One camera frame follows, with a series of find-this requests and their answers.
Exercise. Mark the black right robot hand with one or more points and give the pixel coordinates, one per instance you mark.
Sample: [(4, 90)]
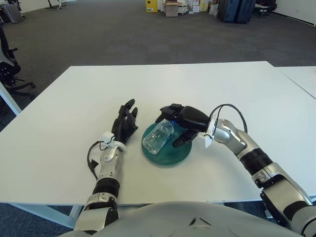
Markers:
[(193, 119)]

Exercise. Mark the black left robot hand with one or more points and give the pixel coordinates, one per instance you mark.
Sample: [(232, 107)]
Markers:
[(123, 126)]

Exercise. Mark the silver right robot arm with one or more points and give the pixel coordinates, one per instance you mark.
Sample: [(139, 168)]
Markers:
[(256, 158)]

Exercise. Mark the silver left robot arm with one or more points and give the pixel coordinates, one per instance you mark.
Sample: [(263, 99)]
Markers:
[(109, 163)]

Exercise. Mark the teal green plate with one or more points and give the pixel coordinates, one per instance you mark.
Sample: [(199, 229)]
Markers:
[(172, 158)]

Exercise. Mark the white left wrist sensor box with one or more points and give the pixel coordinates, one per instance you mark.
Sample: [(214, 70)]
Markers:
[(108, 138)]

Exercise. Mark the white wrist sensor box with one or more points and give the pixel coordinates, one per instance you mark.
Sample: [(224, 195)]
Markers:
[(207, 140), (108, 138)]

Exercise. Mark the white right wrist sensor box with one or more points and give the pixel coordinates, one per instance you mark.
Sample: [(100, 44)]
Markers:
[(207, 140)]

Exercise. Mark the grey robot torso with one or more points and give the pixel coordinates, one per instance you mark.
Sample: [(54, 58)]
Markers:
[(172, 219)]

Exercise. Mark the brown cardboard box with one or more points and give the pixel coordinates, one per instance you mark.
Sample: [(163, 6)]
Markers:
[(171, 10)]

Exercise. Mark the white plastic bag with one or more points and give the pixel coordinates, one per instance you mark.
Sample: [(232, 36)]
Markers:
[(213, 10)]

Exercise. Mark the stack of white boxes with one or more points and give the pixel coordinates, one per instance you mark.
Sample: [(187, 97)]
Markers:
[(195, 6)]

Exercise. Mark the blue suitcase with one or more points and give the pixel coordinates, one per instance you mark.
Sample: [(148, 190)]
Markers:
[(227, 11)]

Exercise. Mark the dark navy suitcase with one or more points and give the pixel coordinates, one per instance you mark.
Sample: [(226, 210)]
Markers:
[(245, 11)]

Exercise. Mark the yellow box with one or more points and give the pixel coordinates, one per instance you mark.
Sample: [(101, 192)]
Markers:
[(151, 6)]

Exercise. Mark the black mesh office chair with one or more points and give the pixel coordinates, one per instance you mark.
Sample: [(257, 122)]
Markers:
[(10, 69)]

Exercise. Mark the black and white stand base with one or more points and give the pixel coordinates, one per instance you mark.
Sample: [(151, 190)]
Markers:
[(56, 3)]

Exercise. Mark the grey equipment case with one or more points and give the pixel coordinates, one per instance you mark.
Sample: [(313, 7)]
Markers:
[(12, 12)]

